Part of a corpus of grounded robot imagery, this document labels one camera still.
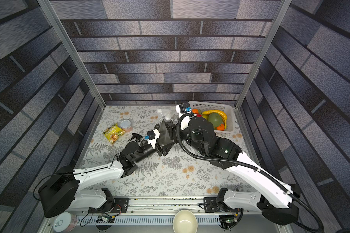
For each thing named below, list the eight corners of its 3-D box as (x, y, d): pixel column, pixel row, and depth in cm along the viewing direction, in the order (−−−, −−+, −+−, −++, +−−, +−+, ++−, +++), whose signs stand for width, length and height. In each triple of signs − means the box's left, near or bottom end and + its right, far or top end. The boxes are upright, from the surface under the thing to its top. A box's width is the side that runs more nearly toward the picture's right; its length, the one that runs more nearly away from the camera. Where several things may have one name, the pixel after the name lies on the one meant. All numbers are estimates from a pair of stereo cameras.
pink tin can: (121, 133, 105) (119, 128, 100) (124, 124, 110) (121, 119, 106) (131, 133, 105) (129, 128, 100) (133, 124, 110) (131, 119, 106)
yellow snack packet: (104, 135, 104) (101, 132, 100) (118, 126, 109) (116, 122, 106) (111, 144, 99) (109, 141, 96) (126, 134, 105) (124, 130, 101)
